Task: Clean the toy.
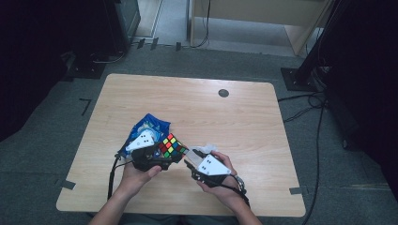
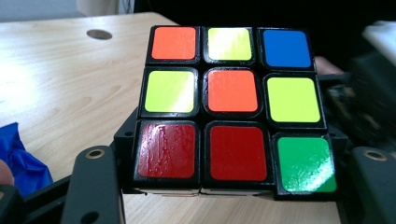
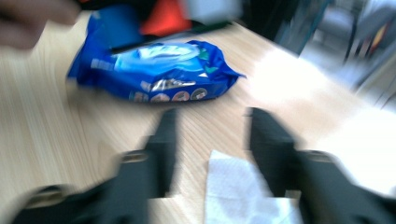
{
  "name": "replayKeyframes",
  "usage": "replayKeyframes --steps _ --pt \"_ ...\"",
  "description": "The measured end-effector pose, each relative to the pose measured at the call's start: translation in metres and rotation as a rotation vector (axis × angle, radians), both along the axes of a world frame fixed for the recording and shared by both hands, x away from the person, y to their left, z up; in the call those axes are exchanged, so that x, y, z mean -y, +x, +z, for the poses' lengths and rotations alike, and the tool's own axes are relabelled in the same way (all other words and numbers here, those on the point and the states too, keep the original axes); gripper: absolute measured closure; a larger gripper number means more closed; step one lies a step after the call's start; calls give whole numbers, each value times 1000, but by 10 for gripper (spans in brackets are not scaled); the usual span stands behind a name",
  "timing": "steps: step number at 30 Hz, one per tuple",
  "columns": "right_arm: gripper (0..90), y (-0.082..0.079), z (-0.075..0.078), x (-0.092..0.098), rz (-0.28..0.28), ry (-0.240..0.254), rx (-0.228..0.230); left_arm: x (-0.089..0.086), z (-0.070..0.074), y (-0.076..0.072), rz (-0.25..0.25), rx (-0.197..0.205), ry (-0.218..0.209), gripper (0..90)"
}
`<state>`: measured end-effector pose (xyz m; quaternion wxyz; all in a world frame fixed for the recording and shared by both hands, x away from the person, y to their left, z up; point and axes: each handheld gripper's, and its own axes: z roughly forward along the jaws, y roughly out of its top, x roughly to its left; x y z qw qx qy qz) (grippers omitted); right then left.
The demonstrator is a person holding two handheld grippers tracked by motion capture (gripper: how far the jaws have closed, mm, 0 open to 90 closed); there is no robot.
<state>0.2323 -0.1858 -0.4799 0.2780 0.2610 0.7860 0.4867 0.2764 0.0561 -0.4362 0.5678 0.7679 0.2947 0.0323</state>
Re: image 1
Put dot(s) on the short black floor tape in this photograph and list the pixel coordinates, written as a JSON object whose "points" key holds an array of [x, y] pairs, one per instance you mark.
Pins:
{"points": [[178, 46], [141, 43], [154, 43]]}

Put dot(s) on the multicoloured puzzle cube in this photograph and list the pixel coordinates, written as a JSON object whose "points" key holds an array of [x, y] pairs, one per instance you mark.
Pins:
{"points": [[172, 147]]}

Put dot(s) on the black angled floor tape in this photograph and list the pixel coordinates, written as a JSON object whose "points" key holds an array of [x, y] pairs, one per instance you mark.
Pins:
{"points": [[85, 106]]}

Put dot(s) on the person's left hand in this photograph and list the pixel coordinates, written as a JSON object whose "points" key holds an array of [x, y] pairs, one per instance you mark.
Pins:
{"points": [[137, 179]]}

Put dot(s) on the person's right hand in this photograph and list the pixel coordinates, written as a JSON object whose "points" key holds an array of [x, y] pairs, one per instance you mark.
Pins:
{"points": [[230, 193]]}

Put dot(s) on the blue wet wipes pack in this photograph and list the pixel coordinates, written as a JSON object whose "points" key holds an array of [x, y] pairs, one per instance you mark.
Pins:
{"points": [[150, 125]]}

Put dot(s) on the person's dark clothed lap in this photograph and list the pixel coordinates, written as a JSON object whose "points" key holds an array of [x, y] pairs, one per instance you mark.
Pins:
{"points": [[187, 221]]}

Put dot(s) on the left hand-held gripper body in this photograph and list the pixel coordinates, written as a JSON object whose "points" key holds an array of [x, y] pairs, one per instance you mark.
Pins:
{"points": [[142, 153]]}

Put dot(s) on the black cabinet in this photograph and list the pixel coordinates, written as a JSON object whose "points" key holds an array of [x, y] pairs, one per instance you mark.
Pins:
{"points": [[123, 22]]}

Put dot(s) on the dark round table grommet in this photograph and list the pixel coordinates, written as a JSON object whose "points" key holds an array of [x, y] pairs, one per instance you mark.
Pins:
{"points": [[223, 93]]}

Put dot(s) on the grey tape strip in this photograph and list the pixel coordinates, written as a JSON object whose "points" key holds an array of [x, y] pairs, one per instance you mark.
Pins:
{"points": [[68, 184], [296, 190]]}

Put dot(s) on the white wet wipe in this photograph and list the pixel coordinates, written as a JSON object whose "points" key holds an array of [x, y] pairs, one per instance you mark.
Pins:
{"points": [[206, 148]]}

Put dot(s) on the black stand with base plate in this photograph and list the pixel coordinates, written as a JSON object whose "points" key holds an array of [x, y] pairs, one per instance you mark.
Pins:
{"points": [[300, 79]]}

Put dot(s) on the black flat stand base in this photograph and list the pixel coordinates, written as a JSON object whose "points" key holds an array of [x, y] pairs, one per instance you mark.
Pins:
{"points": [[84, 67]]}

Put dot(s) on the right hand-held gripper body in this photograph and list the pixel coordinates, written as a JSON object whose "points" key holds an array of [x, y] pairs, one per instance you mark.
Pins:
{"points": [[214, 172]]}

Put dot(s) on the dark curtain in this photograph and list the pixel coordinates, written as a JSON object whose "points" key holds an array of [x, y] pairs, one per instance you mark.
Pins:
{"points": [[31, 62], [369, 78]]}

